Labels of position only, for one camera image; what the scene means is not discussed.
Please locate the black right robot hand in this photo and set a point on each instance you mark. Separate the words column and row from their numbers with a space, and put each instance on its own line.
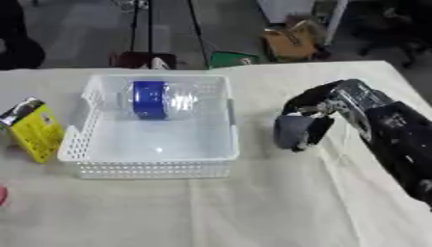
column 315, row 106

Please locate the grey cylindrical object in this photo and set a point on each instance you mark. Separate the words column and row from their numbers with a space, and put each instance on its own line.
column 290, row 131

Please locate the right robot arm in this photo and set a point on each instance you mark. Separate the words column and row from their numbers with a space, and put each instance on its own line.
column 388, row 135

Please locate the brown cardboard box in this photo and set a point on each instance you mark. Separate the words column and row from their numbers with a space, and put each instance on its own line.
column 293, row 39

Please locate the yellow box with black top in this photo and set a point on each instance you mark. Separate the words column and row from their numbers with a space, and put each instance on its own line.
column 35, row 131

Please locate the green bag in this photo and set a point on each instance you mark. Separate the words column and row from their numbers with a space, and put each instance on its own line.
column 233, row 59

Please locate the black office chair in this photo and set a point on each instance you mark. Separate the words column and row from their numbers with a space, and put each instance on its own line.
column 397, row 29

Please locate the clear bottle with blue label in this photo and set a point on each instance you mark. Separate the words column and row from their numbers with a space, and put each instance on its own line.
column 151, row 99

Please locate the white plastic basket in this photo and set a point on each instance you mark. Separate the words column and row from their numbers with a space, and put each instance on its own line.
column 152, row 141

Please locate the black tripod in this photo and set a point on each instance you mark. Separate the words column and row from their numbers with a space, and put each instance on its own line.
column 163, row 29

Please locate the dark red bag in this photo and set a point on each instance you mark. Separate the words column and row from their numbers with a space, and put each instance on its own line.
column 144, row 60

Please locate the red round object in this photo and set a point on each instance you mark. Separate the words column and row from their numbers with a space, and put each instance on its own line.
column 2, row 195

